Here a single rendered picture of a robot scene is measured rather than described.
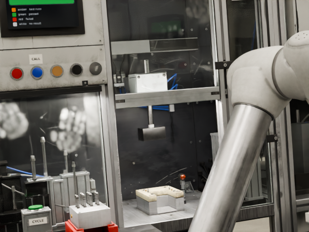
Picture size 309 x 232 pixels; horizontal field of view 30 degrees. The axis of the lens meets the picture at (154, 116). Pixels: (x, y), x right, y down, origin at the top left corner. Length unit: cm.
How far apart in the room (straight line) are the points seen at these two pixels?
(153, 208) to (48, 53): 65
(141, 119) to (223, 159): 94
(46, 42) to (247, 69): 64
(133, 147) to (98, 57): 60
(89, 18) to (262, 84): 64
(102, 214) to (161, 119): 76
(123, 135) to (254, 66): 94
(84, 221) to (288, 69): 71
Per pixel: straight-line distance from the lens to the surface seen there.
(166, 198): 211
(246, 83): 146
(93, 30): 182
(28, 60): 177
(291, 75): 139
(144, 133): 205
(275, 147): 207
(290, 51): 137
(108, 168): 184
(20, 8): 176
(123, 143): 229
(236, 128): 143
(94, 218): 167
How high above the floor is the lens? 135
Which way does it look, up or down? 3 degrees down
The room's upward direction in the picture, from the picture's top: 4 degrees counter-clockwise
